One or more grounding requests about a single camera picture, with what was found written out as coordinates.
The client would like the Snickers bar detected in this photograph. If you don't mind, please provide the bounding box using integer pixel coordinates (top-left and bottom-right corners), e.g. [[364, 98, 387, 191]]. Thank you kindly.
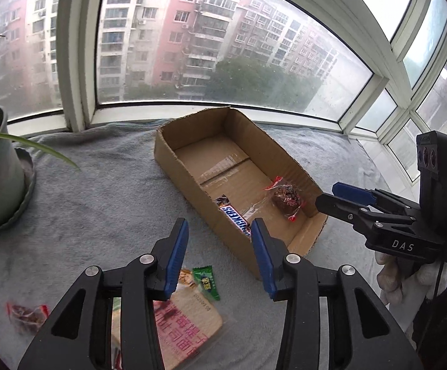
[[214, 195, 251, 238]]

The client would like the dark date snack packet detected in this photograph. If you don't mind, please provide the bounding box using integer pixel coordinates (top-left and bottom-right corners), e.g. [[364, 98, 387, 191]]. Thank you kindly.
[[265, 176, 306, 222]]

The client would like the brown cardboard box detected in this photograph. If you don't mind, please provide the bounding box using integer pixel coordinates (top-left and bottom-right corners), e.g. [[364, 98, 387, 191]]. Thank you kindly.
[[154, 107, 327, 277]]

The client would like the grey towel mat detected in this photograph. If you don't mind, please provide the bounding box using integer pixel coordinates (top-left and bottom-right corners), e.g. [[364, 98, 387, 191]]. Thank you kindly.
[[0, 118, 421, 370]]

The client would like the green candy packet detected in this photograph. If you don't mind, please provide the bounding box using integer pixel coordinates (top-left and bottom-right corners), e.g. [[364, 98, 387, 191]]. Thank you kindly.
[[192, 265, 220, 302]]

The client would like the white window frame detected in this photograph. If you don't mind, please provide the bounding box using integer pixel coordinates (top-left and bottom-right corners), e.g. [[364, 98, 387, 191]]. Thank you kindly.
[[0, 0, 447, 189]]

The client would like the red date snack packet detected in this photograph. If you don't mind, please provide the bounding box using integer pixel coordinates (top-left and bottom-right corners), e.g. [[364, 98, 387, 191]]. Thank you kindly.
[[6, 302, 50, 335]]

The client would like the black cable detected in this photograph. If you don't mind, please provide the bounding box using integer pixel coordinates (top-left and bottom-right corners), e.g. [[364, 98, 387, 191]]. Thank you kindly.
[[419, 261, 446, 352]]

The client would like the right white gloved hand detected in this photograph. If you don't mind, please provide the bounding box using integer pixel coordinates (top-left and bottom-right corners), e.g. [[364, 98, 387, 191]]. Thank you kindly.
[[375, 251, 447, 331]]

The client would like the packaged bread loaf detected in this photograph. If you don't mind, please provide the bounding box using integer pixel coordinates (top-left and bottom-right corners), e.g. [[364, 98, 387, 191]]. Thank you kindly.
[[111, 286, 224, 370]]

